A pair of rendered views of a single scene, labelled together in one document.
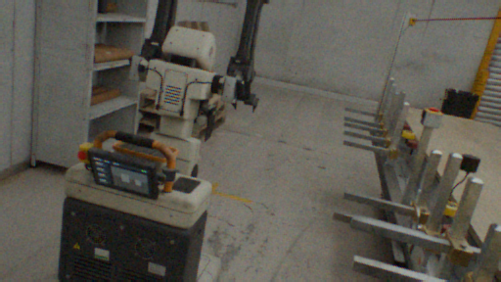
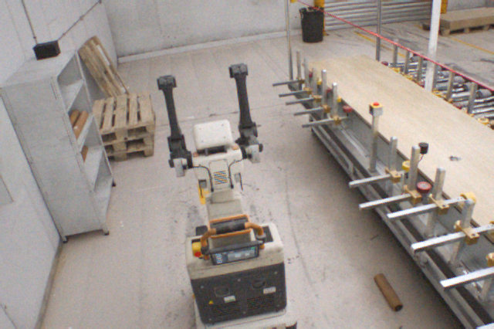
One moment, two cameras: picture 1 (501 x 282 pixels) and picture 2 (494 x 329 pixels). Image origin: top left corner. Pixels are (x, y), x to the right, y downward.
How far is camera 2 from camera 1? 1.10 m
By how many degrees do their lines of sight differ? 21
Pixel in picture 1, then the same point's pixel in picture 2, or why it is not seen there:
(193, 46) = (220, 137)
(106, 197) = (222, 269)
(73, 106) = (77, 185)
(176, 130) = (227, 196)
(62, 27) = (42, 131)
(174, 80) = (218, 167)
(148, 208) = (254, 262)
